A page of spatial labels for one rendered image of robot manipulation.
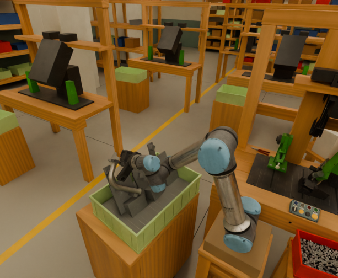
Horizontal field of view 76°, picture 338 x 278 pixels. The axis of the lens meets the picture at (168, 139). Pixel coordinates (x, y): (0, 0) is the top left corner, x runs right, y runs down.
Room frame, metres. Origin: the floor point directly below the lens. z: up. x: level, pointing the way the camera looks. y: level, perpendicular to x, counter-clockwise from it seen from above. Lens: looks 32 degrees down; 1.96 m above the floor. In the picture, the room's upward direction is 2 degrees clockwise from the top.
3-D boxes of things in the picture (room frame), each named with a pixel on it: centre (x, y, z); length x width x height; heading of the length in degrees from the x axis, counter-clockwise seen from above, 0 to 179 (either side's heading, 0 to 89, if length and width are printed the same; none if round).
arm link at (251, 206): (0.72, -0.39, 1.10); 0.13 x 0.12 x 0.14; 152
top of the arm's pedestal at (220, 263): (0.72, -0.39, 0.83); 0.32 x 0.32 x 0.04; 58
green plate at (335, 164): (1.05, -1.04, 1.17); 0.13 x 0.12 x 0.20; 62
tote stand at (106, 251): (1.04, 0.18, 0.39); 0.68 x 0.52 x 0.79; 142
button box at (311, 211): (0.90, -0.83, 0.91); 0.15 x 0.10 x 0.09; 62
